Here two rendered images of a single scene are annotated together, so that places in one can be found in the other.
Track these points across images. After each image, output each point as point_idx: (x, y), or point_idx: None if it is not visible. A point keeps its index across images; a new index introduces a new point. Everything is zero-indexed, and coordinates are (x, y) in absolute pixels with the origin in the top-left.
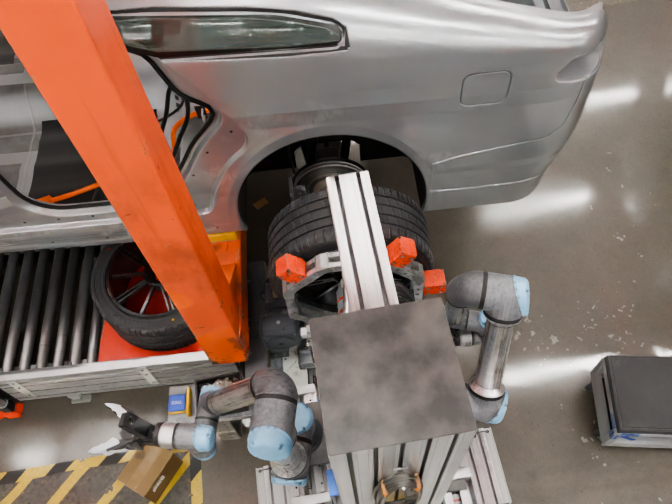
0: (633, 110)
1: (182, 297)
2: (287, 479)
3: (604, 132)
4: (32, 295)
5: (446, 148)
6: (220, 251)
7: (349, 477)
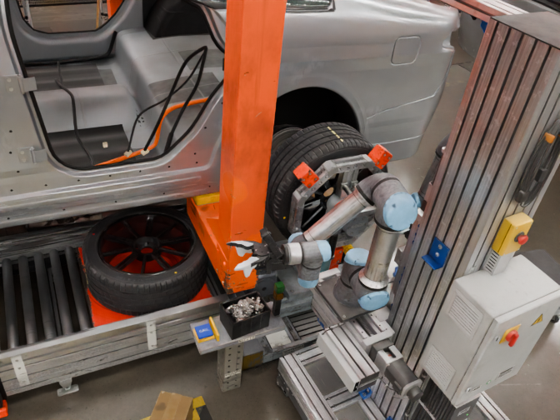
0: (420, 146)
1: (242, 187)
2: (379, 291)
3: (409, 158)
4: (6, 296)
5: (377, 103)
6: (209, 210)
7: (538, 116)
